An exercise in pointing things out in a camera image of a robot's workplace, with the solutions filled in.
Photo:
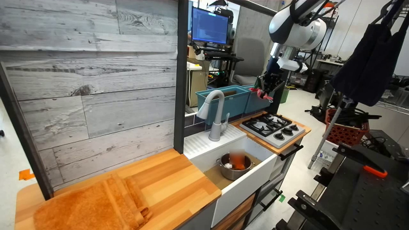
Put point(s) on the tan box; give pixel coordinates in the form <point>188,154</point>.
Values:
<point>198,85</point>

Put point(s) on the computer monitor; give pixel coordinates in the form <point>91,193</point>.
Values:
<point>211,26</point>

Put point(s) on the black perforated robot table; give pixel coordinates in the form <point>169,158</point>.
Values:
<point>362,200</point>

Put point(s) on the large black stove knob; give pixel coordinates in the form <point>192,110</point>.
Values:
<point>288,132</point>

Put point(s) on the brown plush toy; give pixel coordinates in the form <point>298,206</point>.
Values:
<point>237,162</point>

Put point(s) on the white toy sink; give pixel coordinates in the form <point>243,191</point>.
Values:
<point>247,186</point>

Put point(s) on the small black stove knob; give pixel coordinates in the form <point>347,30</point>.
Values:
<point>279,137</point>
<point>294,127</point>

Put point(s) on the grey toy faucet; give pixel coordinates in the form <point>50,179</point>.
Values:
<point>219,126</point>

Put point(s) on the grey office chair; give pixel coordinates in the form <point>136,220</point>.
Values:
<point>249,59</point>

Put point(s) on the grey wood backsplash panel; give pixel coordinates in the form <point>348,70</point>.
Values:
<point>85,85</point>

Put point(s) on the steel bowl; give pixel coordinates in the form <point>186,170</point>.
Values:
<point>230,174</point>

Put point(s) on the red crate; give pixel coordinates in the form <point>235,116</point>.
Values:
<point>345,135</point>

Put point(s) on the black burner grate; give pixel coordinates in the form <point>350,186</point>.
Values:
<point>257,127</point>
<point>276,121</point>

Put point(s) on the orange pink plush toy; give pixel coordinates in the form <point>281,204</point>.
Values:
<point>263,95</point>

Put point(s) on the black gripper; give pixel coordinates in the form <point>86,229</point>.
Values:
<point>272,77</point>

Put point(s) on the black hanging fabric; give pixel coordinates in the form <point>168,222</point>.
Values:
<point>371,68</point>

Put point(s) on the wooden play kitchen unit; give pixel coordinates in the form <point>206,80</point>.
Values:
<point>179,183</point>

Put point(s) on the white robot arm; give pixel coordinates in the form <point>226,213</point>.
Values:
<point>298,32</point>

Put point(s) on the orange clamp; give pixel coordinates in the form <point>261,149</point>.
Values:
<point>375,172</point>

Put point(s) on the grey toy stove top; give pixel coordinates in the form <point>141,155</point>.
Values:
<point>272,144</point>

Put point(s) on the black computer desk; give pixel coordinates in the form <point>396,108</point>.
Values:
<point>221,53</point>

